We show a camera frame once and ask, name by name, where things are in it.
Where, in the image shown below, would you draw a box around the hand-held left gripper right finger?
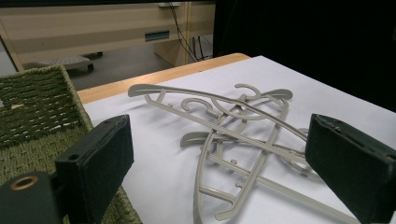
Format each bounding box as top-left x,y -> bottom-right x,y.
304,113 -> 396,224

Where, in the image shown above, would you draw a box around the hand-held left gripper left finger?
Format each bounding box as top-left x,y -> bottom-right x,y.
55,114 -> 135,224

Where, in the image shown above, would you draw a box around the grey plastic clothes hanger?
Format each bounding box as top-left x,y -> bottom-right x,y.
180,88 -> 295,224
127,83 -> 312,162
179,97 -> 362,224

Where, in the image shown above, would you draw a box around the green woven basket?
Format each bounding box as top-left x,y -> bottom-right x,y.
0,64 -> 143,224

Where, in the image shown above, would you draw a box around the white paper sheet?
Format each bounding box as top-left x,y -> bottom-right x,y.
82,55 -> 396,224

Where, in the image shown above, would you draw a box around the chair base with casters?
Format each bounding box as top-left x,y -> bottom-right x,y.
38,50 -> 105,73

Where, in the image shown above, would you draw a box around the beige wooden desk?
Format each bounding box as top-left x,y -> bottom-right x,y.
0,1 -> 217,73

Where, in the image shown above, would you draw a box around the black cables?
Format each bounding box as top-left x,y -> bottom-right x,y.
167,2 -> 214,63

